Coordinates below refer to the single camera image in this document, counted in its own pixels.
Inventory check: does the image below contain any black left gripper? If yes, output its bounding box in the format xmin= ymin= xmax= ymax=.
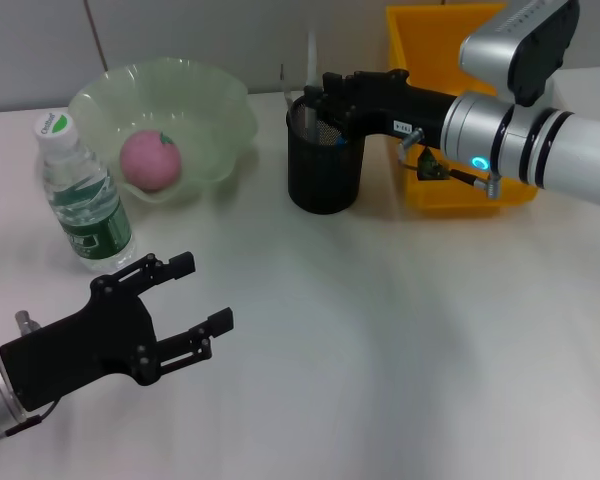
xmin=0 ymin=251 xmax=236 ymax=414

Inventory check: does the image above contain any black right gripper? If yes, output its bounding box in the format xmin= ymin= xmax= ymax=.
xmin=302 ymin=68 xmax=457 ymax=152

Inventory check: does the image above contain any silver ballpoint pen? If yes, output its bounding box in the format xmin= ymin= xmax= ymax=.
xmin=303 ymin=31 xmax=322 ymax=142

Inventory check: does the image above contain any clear plastic ruler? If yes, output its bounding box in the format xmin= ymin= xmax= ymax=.
xmin=278 ymin=63 xmax=296 ymax=121

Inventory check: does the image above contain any green plastic wrapper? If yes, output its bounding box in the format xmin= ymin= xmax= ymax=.
xmin=417 ymin=149 xmax=452 ymax=181

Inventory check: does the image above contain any clear green-label water bottle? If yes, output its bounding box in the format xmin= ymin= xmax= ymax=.
xmin=33 ymin=112 xmax=137 ymax=274

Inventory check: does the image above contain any pink peach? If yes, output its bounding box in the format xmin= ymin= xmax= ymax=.
xmin=118 ymin=129 xmax=183 ymax=192

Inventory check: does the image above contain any black mesh pen holder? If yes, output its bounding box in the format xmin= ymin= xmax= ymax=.
xmin=286 ymin=93 xmax=367 ymax=215

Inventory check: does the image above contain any translucent green fruit bowl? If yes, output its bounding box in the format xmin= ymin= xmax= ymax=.
xmin=68 ymin=57 xmax=260 ymax=204

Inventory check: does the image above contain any yellow plastic bin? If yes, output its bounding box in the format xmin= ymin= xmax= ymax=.
xmin=385 ymin=3 xmax=539 ymax=217

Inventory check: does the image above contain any right arm cable with plug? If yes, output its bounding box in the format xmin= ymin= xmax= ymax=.
xmin=397 ymin=127 xmax=504 ymax=199

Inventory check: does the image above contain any arm cable with plug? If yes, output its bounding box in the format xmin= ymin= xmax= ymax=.
xmin=397 ymin=127 xmax=504 ymax=199
xmin=0 ymin=309 xmax=61 ymax=441

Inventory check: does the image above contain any left arm cable with plug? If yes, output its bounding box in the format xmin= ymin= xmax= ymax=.
xmin=0 ymin=309 xmax=61 ymax=441

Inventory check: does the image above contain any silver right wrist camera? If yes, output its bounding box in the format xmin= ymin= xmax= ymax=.
xmin=458 ymin=0 xmax=581 ymax=107

